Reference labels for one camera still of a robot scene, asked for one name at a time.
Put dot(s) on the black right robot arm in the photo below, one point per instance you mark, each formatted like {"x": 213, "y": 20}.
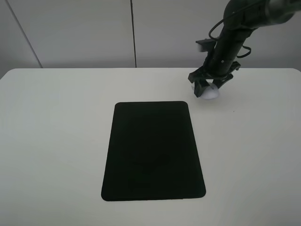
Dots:
{"x": 240, "y": 19}

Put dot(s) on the black rectangular mouse pad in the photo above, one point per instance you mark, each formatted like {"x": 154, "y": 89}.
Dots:
{"x": 152, "y": 154}

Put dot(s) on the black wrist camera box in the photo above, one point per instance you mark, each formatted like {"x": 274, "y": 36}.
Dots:
{"x": 206, "y": 45}

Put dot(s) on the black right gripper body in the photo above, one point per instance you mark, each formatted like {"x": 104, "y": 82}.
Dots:
{"x": 214, "y": 68}

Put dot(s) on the white computer mouse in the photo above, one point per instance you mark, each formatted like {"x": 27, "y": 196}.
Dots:
{"x": 211, "y": 91}

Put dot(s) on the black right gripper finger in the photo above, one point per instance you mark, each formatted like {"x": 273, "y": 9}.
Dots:
{"x": 220, "y": 80}
{"x": 199, "y": 87}

